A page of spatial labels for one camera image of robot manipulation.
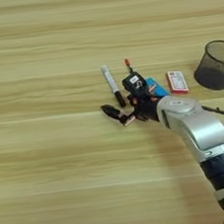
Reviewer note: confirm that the silver marker black cap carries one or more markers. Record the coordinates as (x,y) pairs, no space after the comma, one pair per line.
(111,82)

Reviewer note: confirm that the black mesh pen cup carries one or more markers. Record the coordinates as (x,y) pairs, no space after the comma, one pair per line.
(212,78)

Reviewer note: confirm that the blue cylinder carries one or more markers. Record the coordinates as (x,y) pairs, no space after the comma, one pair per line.
(158,89)

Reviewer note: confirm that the red and white card box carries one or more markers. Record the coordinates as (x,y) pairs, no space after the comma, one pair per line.
(177,82)

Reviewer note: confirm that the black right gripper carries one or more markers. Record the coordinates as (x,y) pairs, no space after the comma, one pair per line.
(146,108)

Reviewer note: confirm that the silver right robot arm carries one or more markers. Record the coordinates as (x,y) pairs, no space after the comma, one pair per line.
(199,129)

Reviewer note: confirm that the small black box white label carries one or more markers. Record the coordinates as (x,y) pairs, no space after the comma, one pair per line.
(133,83)

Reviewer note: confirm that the black marker red cap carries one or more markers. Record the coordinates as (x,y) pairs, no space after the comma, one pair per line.
(127,62)

